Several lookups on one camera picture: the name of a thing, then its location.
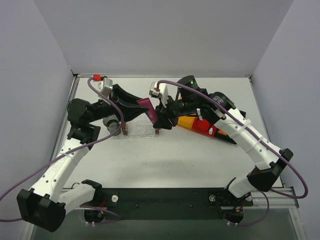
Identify pink toothpaste tube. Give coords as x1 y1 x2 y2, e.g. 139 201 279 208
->
136 97 158 124

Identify clear textured acrylic tray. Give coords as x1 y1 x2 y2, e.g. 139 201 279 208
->
113 120 160 139

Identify orange toothpaste tube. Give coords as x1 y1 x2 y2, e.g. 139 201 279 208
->
216 129 227 136

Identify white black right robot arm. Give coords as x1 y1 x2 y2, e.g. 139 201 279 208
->
149 75 293 199

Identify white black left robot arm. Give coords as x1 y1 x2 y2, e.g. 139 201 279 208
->
16 84 149 232

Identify brown wooden tray end block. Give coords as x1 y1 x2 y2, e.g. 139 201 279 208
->
121 121 129 136

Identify yellow plastic bin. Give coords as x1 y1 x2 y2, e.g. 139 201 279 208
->
177 115 197 131

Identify red plastic bin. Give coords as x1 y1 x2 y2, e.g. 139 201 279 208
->
192 117 217 137

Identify black plastic bin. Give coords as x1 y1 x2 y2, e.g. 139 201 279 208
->
213 129 237 145

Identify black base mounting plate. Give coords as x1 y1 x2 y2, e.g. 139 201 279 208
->
74 187 253 223

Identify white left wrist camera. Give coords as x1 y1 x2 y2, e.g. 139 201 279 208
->
92 74 113 98

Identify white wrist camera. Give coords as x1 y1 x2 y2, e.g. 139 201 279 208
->
149 82 169 108
92 74 113 98

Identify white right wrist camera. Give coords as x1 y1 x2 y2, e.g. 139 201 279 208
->
149 82 169 108

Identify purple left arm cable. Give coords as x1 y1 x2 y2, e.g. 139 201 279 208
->
0 76 126 225

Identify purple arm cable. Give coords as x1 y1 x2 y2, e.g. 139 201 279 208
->
0 76 126 225
154 79 309 227

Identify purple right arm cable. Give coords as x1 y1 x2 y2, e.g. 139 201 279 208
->
154 79 309 227

